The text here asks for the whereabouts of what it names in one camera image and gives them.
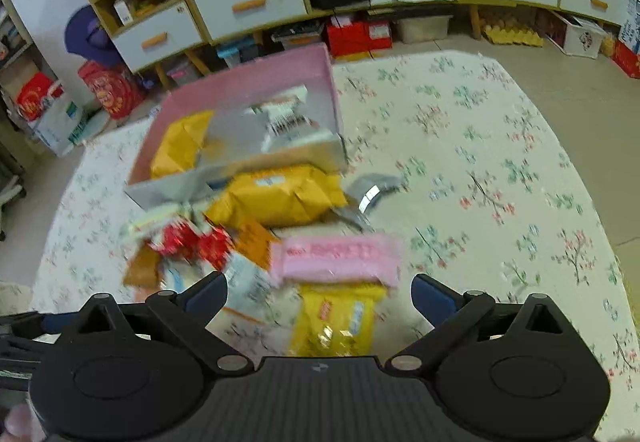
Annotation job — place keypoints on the red white snack pack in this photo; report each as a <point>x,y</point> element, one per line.
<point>214,247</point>

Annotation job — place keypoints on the white blue biscuit pack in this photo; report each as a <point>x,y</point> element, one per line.
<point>249,288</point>

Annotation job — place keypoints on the red candy pack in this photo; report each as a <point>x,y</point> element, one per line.
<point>177,239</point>

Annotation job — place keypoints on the large yellow snack pack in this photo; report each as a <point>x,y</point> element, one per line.
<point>179,147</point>

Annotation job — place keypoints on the pink cake pack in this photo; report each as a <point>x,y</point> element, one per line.
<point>361,258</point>

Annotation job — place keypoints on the gold wafer pack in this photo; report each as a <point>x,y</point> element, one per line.
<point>143,269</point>

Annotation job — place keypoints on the white shopping bag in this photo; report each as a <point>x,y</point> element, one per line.
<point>55,119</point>

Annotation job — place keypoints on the silver small wrapper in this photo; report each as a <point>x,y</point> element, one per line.
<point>366,190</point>

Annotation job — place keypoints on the pink cardboard box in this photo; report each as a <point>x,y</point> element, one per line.
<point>232,143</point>

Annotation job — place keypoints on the red storage box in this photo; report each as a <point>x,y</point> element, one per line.
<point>360,37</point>

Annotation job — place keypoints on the red gift bag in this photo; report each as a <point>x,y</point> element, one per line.
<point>116,89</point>

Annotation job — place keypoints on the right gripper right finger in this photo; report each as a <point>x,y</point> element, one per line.
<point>453,316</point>

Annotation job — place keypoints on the floral tablecloth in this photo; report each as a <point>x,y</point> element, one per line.
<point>491,202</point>

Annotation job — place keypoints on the white cream cake pack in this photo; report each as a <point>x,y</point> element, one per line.
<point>152,220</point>

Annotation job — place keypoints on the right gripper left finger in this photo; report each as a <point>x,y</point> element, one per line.
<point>186,316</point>

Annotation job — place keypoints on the yellow noodle snack pack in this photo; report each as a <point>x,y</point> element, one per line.
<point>335,320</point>

